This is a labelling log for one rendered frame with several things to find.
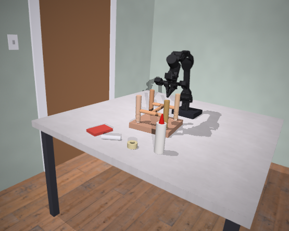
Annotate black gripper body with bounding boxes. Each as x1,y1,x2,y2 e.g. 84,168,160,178
154,70,188,89

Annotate brown wooden stool legs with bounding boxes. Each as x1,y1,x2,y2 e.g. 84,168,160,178
135,89,181,127

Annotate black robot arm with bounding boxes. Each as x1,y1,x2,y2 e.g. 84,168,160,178
165,50,194,111

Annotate flat red rectangular block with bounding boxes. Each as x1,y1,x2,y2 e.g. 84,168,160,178
86,124,113,136

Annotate beige tape roll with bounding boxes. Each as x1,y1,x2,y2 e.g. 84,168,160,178
127,140,137,149

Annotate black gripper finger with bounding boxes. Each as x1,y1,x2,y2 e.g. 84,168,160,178
163,83,170,96
167,84,178,97

